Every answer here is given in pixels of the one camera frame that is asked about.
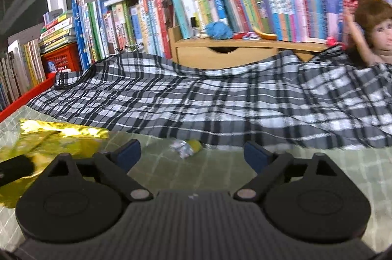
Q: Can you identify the brown haired doll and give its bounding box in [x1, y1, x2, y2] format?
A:
[343, 0, 392, 68]

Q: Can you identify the yellow curved toy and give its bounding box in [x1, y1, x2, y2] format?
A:
[254, 27, 278, 41]

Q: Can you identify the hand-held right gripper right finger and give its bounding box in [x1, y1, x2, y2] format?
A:
[233, 141, 356, 202]

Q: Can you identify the wooden drawer organizer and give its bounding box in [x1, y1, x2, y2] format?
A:
[168, 26, 333, 69]

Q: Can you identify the small grey box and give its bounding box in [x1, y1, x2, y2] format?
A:
[43, 9, 64, 23]

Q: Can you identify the small red white toy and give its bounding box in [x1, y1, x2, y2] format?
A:
[233, 32, 262, 41]

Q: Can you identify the yellow foil bag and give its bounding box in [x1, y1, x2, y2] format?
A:
[0, 118, 111, 209]

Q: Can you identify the silver yellow wrapper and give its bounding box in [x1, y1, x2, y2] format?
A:
[169, 139, 202, 159]

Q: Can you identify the flat stack of picture books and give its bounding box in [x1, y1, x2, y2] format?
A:
[38, 12, 78, 54]

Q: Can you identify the black white plaid blanket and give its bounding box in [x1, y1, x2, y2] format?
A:
[27, 50, 392, 150]

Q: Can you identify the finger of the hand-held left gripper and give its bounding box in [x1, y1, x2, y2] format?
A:
[0, 155, 34, 187]

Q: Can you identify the red plastic crate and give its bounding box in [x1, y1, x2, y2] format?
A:
[41, 43, 82, 74]

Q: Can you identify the row of pale thin books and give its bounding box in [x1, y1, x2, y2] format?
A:
[0, 39, 46, 110]

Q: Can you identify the blue yarn ball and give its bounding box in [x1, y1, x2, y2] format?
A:
[205, 21, 234, 41]

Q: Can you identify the red bed rail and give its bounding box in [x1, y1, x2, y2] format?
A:
[0, 73, 57, 123]

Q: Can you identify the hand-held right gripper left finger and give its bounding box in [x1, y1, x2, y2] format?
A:
[31, 139, 154, 202]

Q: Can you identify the green checked bedsheet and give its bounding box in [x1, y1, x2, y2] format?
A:
[0, 107, 392, 251]

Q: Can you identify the row of blue green books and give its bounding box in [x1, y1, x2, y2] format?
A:
[71, 0, 173, 63]

